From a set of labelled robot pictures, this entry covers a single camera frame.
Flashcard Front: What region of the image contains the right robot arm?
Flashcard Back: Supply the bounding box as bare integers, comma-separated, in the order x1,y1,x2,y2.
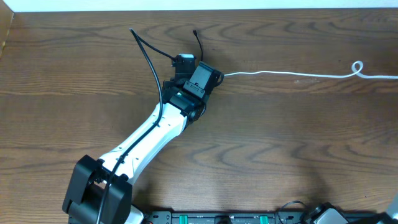
302,195,397,224

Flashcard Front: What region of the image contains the white usb cable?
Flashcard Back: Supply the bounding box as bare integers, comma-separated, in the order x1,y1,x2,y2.
223,60,398,80

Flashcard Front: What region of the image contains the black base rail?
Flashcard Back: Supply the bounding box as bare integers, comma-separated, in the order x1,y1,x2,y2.
142,210,377,224

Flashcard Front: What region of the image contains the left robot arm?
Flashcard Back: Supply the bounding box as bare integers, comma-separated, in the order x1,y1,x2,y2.
62,54,224,223

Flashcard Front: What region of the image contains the wooden side panel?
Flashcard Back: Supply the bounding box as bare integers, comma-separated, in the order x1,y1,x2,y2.
0,0,14,55

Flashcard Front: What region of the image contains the black usb cable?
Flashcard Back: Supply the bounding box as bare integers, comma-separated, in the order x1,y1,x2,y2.
192,29,205,62

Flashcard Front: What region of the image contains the left camera cable black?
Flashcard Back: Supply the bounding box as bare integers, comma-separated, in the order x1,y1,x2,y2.
95,27,177,224

